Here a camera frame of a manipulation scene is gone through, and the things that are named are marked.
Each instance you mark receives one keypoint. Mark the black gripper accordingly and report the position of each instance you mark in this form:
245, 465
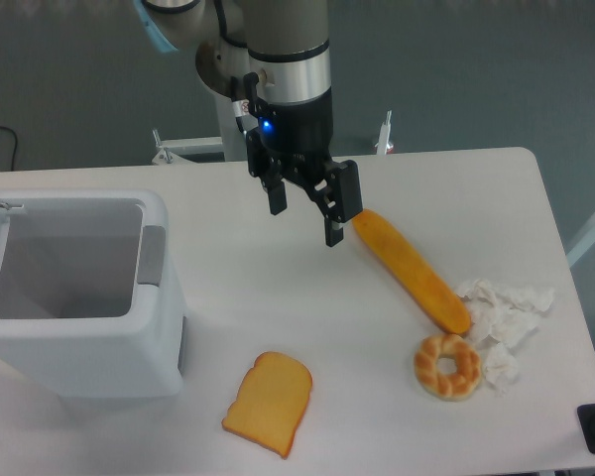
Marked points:
291, 144

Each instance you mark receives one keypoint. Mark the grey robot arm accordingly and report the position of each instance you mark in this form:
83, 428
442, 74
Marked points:
267, 65

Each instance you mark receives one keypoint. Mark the white trash can body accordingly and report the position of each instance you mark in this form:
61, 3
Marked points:
90, 301

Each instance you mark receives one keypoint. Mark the long orange baguette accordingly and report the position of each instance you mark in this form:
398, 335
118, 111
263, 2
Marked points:
428, 289

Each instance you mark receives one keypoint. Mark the toast bread slice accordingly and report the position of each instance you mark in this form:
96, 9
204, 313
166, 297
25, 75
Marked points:
271, 402

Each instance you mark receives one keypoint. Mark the small crumpled white tissue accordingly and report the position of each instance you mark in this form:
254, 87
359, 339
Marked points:
500, 368

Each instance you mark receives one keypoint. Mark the white post with bolt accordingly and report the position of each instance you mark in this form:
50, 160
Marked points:
384, 145

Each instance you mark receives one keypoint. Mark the white pedestal foot bracket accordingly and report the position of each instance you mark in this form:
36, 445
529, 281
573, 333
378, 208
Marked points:
179, 151

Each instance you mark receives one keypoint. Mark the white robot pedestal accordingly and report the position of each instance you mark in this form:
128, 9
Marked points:
221, 67

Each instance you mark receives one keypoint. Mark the braided ring bread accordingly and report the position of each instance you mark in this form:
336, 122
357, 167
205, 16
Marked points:
447, 367

